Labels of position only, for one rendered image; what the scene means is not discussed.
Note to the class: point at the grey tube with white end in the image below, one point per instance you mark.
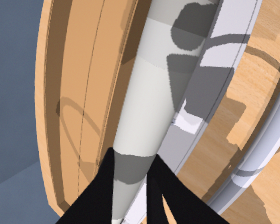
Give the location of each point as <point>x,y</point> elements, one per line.
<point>261,150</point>

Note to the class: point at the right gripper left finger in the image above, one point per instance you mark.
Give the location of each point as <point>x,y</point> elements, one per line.
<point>94,205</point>

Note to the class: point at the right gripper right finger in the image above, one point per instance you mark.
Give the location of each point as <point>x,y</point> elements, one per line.
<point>184,205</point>

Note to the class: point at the long brown cardboard carton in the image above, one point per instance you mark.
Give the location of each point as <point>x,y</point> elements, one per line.
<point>83,39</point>

